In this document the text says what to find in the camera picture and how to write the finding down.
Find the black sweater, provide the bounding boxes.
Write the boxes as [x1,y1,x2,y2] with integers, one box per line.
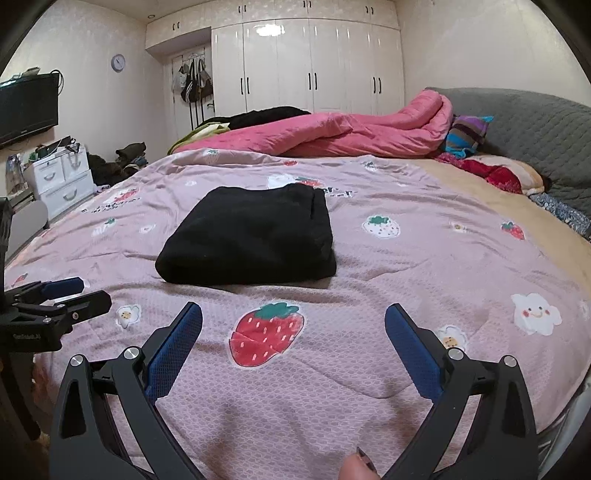
[154,182,338,285]

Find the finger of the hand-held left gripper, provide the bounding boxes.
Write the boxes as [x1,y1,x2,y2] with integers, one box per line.
[8,276,86,305]
[14,290,113,332]

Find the striped colourful pillow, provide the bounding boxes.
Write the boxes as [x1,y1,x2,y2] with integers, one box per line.
[443,114,495,158]

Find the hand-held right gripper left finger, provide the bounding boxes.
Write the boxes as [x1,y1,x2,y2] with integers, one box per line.
[48,301,204,480]

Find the blue floral cloth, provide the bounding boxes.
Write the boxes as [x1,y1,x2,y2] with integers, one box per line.
[529,191,591,241]

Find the green cloth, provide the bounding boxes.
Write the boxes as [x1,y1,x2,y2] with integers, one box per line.
[166,122,232,155]

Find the grey quilted headboard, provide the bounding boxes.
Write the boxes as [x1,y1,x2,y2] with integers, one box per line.
[424,87,591,217]

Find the white wardrobe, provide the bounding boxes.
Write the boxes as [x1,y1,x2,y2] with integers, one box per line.
[145,0,407,118]

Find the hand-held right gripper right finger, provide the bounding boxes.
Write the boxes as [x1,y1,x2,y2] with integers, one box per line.
[384,302,540,480]

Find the black clothes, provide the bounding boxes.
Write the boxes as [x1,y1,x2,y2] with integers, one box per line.
[201,106,312,131]

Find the grey chair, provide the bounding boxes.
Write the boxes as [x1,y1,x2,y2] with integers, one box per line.
[4,198,49,257]

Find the person's right hand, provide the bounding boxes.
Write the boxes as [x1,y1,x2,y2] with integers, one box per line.
[338,447,380,480]

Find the white door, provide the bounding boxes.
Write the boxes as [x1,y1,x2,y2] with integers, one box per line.
[168,51,213,144]

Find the black television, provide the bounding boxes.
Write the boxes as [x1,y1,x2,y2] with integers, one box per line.
[0,73,62,149]

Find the tan bed sheet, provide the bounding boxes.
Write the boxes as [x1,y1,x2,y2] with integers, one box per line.
[416,157,591,296]

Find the pink quilt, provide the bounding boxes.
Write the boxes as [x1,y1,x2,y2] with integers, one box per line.
[182,89,455,160]

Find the red patterned cloth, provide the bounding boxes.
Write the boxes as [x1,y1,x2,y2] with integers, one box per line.
[436,152,546,195]

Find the dark clothes pile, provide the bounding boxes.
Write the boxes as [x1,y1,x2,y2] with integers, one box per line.
[87,143,149,188]

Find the pink strawberry printed blanket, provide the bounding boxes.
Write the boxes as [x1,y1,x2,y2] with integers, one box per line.
[0,150,591,480]

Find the hanging bags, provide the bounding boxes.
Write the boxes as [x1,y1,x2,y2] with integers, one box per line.
[178,58,214,104]

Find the white drawer cabinet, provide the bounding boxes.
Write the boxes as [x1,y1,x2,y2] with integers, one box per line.
[23,145,95,220]

